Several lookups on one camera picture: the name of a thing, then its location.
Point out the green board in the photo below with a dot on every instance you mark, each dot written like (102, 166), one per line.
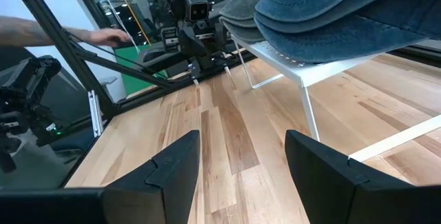
(138, 79)

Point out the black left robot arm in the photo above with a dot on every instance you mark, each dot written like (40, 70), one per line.
(170, 39)

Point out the black device on stand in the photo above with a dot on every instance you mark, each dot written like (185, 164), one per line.
(27, 79)

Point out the black cloth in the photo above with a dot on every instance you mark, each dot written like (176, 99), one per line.
(310, 27)

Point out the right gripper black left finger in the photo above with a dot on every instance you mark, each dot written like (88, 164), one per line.
(155, 196)

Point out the person's hand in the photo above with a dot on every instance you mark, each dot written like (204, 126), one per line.
(110, 37)

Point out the silver frame bracket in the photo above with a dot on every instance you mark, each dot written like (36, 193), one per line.
(95, 113)

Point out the black frame beam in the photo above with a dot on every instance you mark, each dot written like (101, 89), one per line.
(75, 169)

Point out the black diagonal frame brace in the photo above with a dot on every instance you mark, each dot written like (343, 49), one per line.
(120, 66)

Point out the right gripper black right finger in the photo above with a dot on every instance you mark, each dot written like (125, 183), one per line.
(330, 189)

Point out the person's forearm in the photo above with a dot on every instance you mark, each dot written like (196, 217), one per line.
(31, 31)

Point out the blue baseball cap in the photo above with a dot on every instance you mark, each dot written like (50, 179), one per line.
(310, 0)
(344, 45)

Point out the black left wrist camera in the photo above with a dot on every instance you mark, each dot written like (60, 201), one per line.
(198, 8)

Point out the black frame post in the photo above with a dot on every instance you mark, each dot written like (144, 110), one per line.
(51, 34)

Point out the white metal mesh rack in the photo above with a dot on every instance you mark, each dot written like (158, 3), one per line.
(299, 74)

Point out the black aluminium frame rail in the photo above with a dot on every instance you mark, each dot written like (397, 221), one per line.
(155, 95)

